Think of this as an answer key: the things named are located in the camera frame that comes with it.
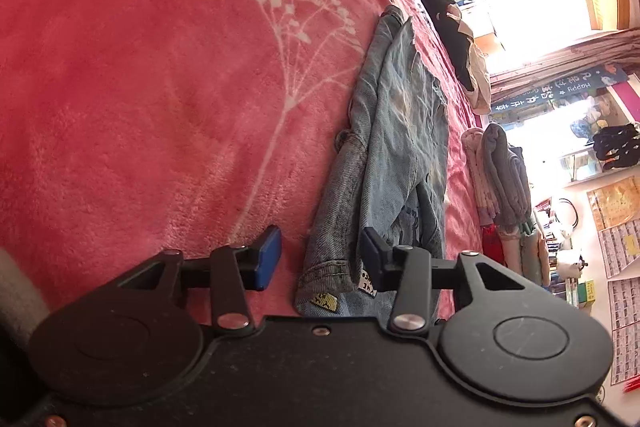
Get grey cloth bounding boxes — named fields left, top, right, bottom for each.
left=0, top=247, right=52, bottom=350

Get blue denim jacket cartoon print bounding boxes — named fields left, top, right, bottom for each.
left=294, top=4, right=451, bottom=318

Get grey and pink folded clothes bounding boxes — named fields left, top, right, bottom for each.
left=480, top=122, right=532, bottom=234

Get black garment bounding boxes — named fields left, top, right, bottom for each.
left=414, top=0, right=477, bottom=94

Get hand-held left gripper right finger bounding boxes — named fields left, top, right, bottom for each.
left=362, top=227, right=526, bottom=334

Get white wall calendar sheet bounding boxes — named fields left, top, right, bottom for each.
left=597, top=217, right=640, bottom=279
left=607, top=277, right=640, bottom=384

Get white tissue roll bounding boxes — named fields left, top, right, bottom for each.
left=556, top=249, right=587, bottom=279

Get pink floral blanket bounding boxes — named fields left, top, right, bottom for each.
left=0, top=0, right=506, bottom=333

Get black bag on shelf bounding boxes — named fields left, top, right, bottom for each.
left=592, top=122, right=640, bottom=171

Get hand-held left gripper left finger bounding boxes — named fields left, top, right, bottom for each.
left=117, top=225, right=282, bottom=333

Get cream white garment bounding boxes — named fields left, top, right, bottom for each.
left=447, top=4, right=494, bottom=116

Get orange wall poster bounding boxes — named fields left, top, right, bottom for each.
left=586, top=177, right=640, bottom=231

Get blue hanging banner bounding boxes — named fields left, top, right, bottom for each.
left=491, top=63, right=629, bottom=114

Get blue white stuffed toy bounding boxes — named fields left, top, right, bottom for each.
left=570, top=106, right=610, bottom=140

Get red cloth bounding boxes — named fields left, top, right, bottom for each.
left=481, top=223, right=509, bottom=266

